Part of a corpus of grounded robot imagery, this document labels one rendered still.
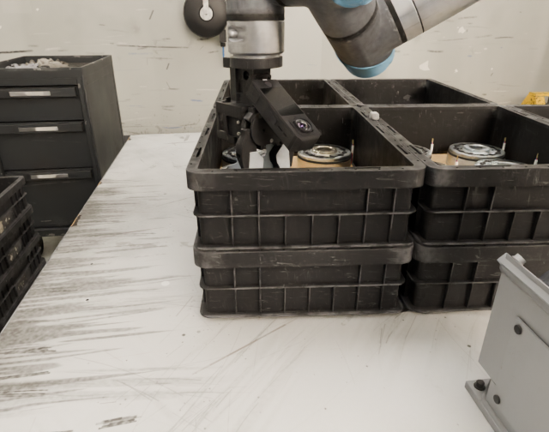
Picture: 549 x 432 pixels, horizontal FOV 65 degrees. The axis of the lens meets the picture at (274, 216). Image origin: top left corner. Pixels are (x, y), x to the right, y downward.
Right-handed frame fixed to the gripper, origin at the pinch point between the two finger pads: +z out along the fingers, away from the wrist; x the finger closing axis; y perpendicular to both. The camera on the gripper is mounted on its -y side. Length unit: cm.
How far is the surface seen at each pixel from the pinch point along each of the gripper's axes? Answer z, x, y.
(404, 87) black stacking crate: -6, -76, 25
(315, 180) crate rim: -6.7, 2.8, -11.8
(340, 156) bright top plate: -1.2, -21.3, 3.7
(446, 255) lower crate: 4.4, -11.1, -23.4
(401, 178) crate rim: -6.8, -5.3, -18.6
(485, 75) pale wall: 28, -402, 135
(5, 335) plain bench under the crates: 14.9, 35.4, 15.0
